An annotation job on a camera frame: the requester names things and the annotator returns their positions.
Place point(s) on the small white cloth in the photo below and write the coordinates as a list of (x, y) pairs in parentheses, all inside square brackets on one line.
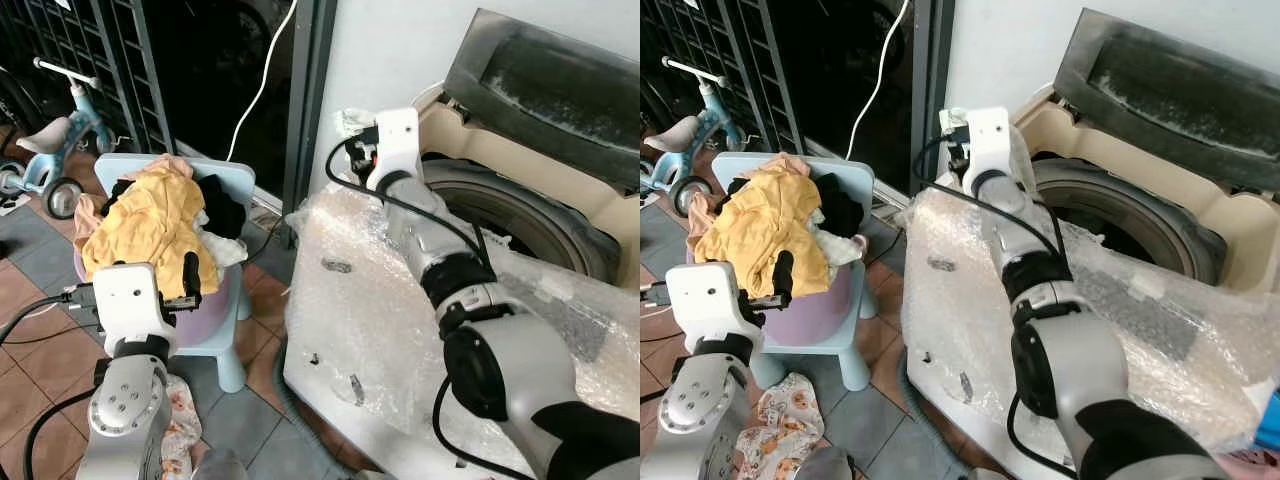
[(838, 248), (228, 250)]

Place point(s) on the light blue plastic child chair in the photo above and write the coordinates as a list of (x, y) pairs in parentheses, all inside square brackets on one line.
[(850, 345), (230, 345)]

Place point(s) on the peach garment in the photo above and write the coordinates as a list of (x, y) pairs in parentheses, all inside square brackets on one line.
[(88, 215), (700, 210)]

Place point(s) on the black garment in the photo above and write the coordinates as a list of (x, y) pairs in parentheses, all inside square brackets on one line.
[(222, 205), (842, 205)]

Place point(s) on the grey robot left leg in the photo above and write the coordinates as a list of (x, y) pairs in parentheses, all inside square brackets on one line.
[(220, 466), (825, 466)]

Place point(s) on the blue plastic bucket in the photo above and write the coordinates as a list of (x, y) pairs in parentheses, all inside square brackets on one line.
[(1270, 425)]

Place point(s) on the dark door frame post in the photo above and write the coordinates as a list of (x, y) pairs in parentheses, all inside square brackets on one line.
[(308, 100), (932, 90)]

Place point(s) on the beige top-load washing machine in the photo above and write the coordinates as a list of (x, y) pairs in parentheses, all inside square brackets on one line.
[(935, 390), (320, 385)]

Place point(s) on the pink plastic basket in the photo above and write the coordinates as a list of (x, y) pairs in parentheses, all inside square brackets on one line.
[(1255, 465)]

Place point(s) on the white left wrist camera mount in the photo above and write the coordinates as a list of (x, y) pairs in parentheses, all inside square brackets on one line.
[(705, 300), (130, 300)]

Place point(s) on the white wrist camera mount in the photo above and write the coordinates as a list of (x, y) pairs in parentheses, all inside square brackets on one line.
[(130, 300), (990, 140), (398, 145), (705, 300)]

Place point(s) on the white orange-print cloth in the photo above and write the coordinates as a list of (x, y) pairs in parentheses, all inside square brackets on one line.
[(780, 430), (180, 430)]

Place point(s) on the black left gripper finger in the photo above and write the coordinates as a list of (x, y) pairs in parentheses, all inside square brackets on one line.
[(191, 275), (782, 273)]

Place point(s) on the black metal gate grille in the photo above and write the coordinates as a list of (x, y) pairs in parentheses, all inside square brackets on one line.
[(730, 45), (90, 50)]

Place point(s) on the clear bubble wrap sheet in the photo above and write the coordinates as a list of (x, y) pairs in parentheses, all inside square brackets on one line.
[(950, 300), (350, 300)]

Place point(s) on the grey washing machine lid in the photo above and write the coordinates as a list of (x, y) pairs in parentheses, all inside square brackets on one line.
[(1170, 100), (560, 90)]

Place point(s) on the grey washing machine drum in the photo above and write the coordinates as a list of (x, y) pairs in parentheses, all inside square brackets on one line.
[(540, 225), (1150, 215)]

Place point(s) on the light blue child tricycle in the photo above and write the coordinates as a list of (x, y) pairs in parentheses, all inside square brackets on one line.
[(55, 150), (690, 140)]

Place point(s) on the purple plastic laundry basin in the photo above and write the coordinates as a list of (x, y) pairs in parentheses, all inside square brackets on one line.
[(820, 310), (215, 305)]

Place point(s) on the yellow garment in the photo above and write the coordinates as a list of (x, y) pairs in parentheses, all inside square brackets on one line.
[(150, 225), (755, 225)]

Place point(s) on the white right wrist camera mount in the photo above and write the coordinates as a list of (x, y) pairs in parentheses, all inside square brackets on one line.
[(990, 140), (398, 145)]

